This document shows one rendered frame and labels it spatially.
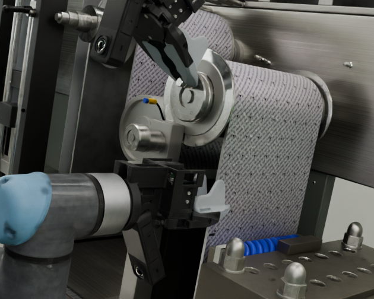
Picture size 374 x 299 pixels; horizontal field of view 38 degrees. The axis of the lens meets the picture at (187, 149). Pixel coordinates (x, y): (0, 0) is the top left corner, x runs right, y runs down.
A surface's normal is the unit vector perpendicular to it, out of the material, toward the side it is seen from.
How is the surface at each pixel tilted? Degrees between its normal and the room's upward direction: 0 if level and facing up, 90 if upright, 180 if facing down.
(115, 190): 44
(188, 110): 90
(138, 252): 117
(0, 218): 90
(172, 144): 90
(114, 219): 101
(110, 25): 81
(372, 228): 90
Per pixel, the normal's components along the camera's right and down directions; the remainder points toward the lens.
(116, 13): -0.69, -0.18
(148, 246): 0.67, 0.25
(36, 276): 0.23, 0.18
